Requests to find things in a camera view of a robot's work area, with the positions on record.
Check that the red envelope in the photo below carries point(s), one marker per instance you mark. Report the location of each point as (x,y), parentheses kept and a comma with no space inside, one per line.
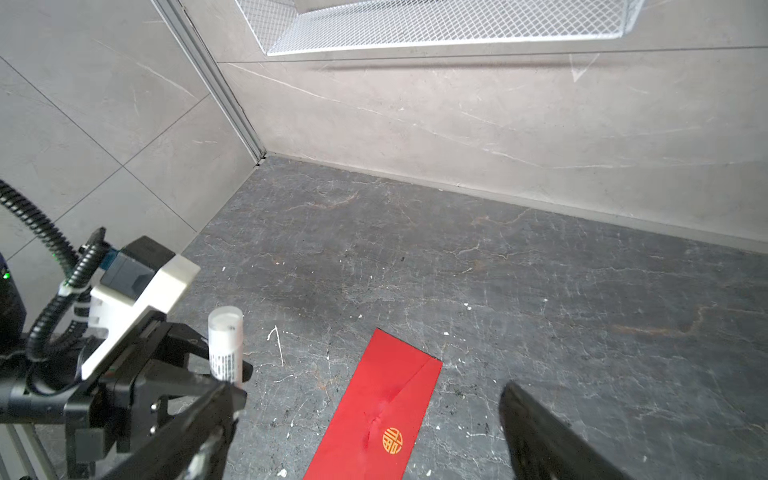
(377,422)

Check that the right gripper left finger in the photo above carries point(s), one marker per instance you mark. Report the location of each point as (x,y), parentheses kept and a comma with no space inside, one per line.
(194,445)

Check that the white glue stick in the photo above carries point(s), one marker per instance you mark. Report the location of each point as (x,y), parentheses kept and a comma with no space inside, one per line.
(225,344)

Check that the white wire mesh basket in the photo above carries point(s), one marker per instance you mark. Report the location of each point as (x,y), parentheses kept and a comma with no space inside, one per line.
(281,30)

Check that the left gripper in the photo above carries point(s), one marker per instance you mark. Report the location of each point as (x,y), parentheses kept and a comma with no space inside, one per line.
(119,406)

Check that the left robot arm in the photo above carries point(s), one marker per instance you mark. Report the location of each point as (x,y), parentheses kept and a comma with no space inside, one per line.
(12,312)

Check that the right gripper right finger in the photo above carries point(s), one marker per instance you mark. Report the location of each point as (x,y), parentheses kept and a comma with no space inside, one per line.
(543,447)

